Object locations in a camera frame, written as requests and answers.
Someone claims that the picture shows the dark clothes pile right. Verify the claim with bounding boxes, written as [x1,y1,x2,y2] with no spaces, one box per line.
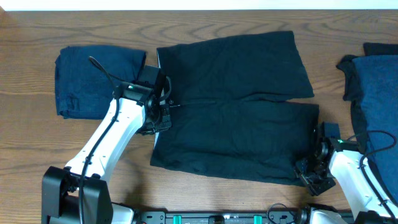
[335,42,398,203]

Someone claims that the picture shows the black shorts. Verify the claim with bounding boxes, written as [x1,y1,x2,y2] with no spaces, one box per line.
[150,31,319,186]

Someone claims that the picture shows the left black camera cable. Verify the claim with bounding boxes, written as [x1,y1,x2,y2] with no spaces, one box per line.
[77,55,125,224]

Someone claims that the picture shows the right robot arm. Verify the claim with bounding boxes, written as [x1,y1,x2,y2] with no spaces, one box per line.
[294,123,397,223]

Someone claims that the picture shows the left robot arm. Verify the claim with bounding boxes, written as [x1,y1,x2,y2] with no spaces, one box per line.
[41,65,171,223]

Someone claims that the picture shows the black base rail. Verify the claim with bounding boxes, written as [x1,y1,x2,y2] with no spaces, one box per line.
[105,203,355,224]

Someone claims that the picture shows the folded navy blue garment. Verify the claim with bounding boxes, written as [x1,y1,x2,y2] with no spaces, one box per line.
[55,45,146,119]

